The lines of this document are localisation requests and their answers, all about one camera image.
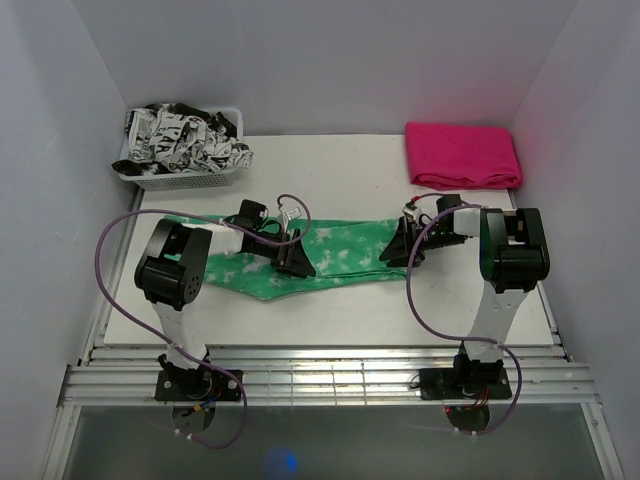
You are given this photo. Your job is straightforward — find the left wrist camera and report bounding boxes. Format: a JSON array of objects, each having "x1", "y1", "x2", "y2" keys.
[{"x1": 278, "y1": 206, "x2": 302, "y2": 229}]

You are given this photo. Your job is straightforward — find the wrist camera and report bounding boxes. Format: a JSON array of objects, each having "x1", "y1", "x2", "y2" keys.
[
  {"x1": 278, "y1": 206, "x2": 302, "y2": 229},
  {"x1": 402, "y1": 200, "x2": 423, "y2": 224}
]

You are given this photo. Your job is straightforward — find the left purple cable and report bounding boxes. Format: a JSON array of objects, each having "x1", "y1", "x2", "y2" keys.
[{"x1": 94, "y1": 193, "x2": 314, "y2": 449}]

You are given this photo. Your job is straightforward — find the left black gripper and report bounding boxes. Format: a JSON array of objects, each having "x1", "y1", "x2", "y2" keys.
[{"x1": 251, "y1": 228, "x2": 315, "y2": 278}]

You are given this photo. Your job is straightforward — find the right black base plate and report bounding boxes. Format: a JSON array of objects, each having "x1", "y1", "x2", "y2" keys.
[{"x1": 418, "y1": 368, "x2": 512, "y2": 400}]

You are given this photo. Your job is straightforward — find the white plastic basket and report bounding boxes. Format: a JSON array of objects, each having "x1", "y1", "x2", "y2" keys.
[{"x1": 115, "y1": 107, "x2": 245, "y2": 191}]

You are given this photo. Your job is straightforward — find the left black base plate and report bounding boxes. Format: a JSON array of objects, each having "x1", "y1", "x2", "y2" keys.
[{"x1": 154, "y1": 370, "x2": 243, "y2": 403}]

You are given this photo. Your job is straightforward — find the folded pink trousers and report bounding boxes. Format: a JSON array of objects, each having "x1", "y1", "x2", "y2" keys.
[{"x1": 405, "y1": 122, "x2": 523, "y2": 191}]

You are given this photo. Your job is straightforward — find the green tie-dye trousers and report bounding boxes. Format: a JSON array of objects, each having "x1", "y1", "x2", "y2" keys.
[{"x1": 162, "y1": 213, "x2": 416, "y2": 302}]

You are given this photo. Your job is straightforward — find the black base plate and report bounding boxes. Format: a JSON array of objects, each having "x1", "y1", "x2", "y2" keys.
[
  {"x1": 418, "y1": 368, "x2": 512, "y2": 400},
  {"x1": 154, "y1": 370, "x2": 243, "y2": 403}
]

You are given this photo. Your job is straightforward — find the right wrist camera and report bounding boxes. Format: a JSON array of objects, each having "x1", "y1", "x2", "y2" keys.
[{"x1": 402, "y1": 200, "x2": 423, "y2": 224}]

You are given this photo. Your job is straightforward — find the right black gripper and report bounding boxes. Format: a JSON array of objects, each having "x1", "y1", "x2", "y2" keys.
[{"x1": 379, "y1": 216, "x2": 465, "y2": 269}]

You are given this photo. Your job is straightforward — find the purple cable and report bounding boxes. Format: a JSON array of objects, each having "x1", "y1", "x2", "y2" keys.
[
  {"x1": 94, "y1": 193, "x2": 314, "y2": 449},
  {"x1": 403, "y1": 193, "x2": 524, "y2": 437}
]

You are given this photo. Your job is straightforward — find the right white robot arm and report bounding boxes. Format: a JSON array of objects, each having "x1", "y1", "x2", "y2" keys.
[{"x1": 379, "y1": 194, "x2": 550, "y2": 403}]

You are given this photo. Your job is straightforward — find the black and white printed garment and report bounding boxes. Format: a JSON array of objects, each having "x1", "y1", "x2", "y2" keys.
[{"x1": 112, "y1": 103, "x2": 254, "y2": 177}]

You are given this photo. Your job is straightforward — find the aluminium frame rails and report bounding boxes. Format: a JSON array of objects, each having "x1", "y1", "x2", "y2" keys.
[{"x1": 55, "y1": 189, "x2": 601, "y2": 409}]

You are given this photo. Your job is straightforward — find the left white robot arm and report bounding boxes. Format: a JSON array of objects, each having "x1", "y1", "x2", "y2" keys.
[{"x1": 134, "y1": 200, "x2": 315, "y2": 402}]

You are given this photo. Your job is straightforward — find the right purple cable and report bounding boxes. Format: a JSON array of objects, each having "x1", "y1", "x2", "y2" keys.
[{"x1": 403, "y1": 193, "x2": 524, "y2": 437}]

